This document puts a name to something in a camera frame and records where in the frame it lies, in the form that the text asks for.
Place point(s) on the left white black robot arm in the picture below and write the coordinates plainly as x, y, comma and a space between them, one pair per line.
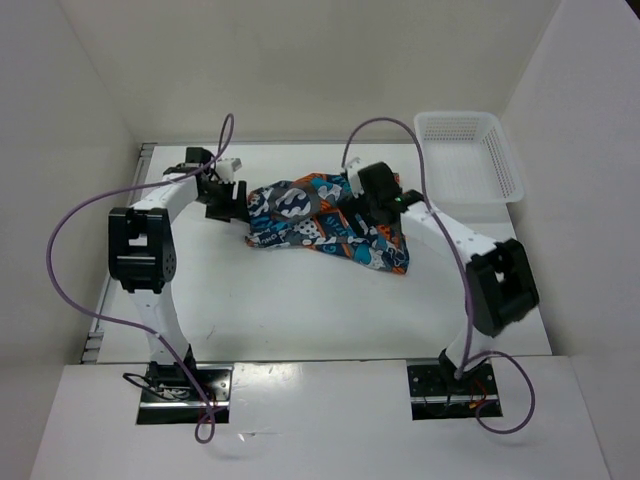
171, 357

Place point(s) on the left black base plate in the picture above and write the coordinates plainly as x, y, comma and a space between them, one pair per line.
161, 404

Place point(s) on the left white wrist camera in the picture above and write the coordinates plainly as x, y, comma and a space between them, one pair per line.
224, 170

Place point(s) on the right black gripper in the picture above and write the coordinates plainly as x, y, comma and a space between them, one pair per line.
356, 205

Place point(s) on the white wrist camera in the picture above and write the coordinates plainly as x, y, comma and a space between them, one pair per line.
224, 170
351, 170

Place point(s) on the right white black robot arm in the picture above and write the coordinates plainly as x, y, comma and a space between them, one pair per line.
498, 283

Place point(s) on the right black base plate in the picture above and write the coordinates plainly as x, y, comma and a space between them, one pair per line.
432, 399

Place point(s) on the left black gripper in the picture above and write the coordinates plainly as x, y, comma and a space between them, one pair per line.
240, 210

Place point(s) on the colourful patterned shorts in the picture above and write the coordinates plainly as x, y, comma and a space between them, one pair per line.
317, 212

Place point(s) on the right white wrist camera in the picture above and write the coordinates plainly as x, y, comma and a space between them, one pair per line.
351, 170

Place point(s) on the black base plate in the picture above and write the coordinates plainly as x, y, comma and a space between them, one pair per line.
161, 404
432, 399

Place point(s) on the white perforated plastic basket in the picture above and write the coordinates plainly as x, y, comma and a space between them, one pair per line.
468, 158

